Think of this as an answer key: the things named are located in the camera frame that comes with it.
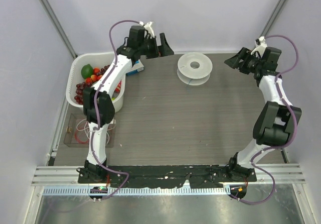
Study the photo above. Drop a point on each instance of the white plastic basket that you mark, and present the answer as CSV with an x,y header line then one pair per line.
x,y
72,88

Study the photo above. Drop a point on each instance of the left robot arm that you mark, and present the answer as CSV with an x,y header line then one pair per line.
x,y
98,107

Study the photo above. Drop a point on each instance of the clear plastic tray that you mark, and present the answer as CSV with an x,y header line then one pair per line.
x,y
77,132

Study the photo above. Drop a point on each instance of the blue white box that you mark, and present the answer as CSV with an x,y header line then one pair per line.
x,y
136,68

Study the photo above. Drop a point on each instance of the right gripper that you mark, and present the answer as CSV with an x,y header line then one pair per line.
x,y
245,55

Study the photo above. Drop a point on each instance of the green lime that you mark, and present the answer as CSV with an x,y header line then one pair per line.
x,y
86,71

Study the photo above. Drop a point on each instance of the white cable spool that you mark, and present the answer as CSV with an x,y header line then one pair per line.
x,y
194,68

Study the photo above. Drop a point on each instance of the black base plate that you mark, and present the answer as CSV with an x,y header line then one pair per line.
x,y
164,176

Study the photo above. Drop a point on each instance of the white slotted cable duct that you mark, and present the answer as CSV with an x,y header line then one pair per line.
x,y
97,191

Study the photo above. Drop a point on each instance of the dark grape bunch upper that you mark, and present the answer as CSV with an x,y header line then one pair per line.
x,y
102,70

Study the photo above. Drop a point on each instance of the small peach fruits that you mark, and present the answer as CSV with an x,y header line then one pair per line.
x,y
94,78

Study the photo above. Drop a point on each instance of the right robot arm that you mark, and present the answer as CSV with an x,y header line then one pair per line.
x,y
277,123

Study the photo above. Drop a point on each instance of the dark grape bunch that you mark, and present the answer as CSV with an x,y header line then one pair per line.
x,y
102,70
79,91

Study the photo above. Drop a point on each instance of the dark grape bunch lower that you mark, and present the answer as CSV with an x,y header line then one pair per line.
x,y
79,91

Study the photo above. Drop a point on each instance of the aluminium rail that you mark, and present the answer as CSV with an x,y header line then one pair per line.
x,y
67,175

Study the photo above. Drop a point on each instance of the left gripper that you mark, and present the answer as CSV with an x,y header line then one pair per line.
x,y
165,49

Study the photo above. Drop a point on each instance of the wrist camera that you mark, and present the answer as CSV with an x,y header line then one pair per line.
x,y
149,27
260,46

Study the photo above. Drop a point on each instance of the red apple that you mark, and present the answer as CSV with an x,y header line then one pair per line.
x,y
118,88

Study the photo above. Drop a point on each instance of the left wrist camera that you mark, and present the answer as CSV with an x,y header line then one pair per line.
x,y
149,27

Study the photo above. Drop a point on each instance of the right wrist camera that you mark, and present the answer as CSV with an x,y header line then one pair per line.
x,y
260,46

